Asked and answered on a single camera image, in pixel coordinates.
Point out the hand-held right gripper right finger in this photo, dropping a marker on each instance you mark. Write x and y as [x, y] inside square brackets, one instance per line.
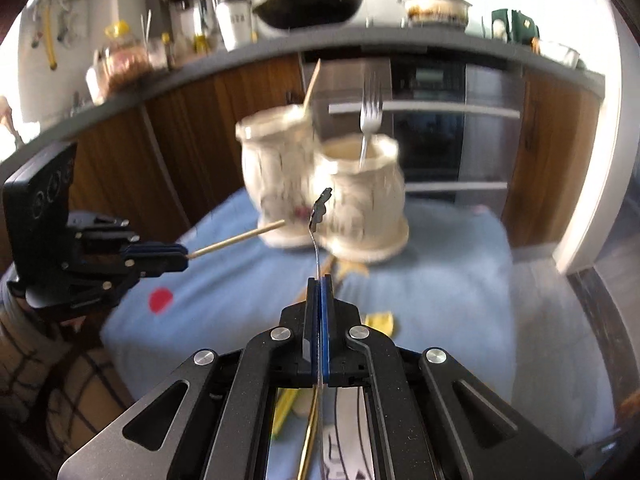
[326, 320]

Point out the stainless built-in oven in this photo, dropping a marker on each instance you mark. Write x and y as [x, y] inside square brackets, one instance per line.
[435, 140]

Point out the pale tan chopstick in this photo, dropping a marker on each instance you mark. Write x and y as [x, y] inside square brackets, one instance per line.
[311, 87]

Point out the silver metal fork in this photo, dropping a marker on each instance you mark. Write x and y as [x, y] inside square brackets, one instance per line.
[371, 115]

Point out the floral ceramic double utensil holder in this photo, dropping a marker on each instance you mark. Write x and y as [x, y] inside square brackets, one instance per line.
[350, 200]

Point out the dark green kitchen appliance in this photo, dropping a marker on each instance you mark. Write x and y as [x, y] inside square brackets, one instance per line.
[515, 25]

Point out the gold metal fork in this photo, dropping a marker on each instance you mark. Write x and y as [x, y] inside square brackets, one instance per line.
[320, 210]

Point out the white cooking pot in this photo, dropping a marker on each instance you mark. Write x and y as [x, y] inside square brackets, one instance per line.
[435, 7]

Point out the blue printed cloth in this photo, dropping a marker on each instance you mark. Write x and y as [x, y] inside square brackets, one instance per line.
[440, 310]

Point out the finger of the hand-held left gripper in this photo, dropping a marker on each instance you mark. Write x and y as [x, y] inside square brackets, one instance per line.
[150, 249]
[155, 264]

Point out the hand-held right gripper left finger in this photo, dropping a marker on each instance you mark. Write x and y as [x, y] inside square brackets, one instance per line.
[311, 320]

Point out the small yellow-lid jar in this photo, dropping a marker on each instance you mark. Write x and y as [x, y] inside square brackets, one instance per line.
[200, 44]

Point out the wooden cabinet door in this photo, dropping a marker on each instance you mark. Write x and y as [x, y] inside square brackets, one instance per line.
[550, 160]
[210, 130]
[115, 170]

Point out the oil bottle with yellow cap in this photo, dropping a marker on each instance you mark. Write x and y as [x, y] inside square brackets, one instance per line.
[119, 29]

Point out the white canister with black lid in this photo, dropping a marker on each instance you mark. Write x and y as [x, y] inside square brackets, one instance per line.
[235, 22]

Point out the clear plastic food container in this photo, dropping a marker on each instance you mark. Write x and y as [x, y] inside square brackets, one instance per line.
[120, 72]

